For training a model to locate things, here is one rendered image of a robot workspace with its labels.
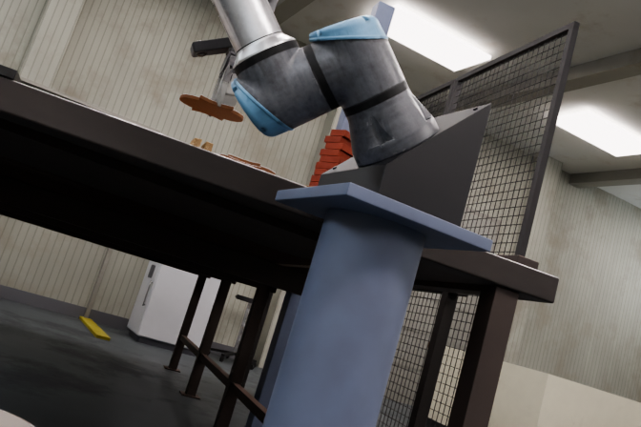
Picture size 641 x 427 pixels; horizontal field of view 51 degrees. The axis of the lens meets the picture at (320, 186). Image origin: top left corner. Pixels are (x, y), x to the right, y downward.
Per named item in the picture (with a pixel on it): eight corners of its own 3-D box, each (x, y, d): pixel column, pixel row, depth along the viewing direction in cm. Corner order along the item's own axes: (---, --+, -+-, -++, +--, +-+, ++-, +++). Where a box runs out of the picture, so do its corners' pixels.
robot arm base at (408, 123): (456, 124, 109) (431, 68, 107) (382, 164, 104) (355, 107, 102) (411, 132, 123) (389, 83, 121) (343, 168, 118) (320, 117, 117)
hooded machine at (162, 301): (184, 348, 700) (224, 226, 726) (199, 357, 648) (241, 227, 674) (121, 332, 673) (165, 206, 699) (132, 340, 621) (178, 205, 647)
